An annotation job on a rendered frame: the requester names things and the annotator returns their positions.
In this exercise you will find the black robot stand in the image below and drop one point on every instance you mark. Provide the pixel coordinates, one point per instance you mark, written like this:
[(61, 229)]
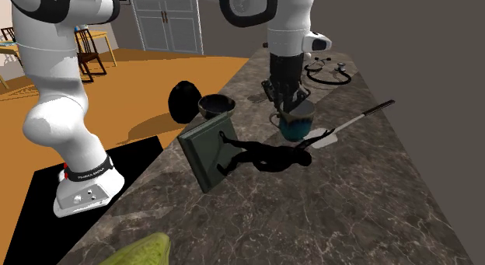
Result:
[(38, 234)]

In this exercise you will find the dark wooden chair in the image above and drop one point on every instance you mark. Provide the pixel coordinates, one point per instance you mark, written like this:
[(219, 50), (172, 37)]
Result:
[(7, 34), (88, 57)]

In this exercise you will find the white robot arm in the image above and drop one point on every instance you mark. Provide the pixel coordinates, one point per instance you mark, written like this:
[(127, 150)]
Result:
[(57, 67)]

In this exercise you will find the yellow wooden table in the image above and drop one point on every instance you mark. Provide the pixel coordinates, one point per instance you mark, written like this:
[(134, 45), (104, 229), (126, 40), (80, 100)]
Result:
[(8, 49), (101, 35)]

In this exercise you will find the white double-door cabinet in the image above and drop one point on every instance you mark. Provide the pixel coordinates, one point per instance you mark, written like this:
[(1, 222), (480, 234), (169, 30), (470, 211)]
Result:
[(170, 29)]

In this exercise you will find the black egg-shaped vase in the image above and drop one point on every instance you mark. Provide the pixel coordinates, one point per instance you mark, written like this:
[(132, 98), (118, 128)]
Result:
[(182, 101)]

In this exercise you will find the black bowl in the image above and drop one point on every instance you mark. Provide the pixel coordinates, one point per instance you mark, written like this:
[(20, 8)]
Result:
[(216, 105)]

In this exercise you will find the blue mug with cream rim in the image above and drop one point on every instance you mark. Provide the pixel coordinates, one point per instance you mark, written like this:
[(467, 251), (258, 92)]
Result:
[(297, 127)]

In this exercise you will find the yellow-green rounded object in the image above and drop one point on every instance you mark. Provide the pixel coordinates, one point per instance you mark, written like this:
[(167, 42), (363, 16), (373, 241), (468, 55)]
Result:
[(146, 251)]

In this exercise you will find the black stethoscope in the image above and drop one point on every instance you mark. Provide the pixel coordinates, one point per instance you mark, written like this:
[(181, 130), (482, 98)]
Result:
[(329, 81)]

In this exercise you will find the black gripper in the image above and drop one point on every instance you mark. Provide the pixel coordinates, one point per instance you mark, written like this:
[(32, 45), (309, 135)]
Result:
[(287, 73)]

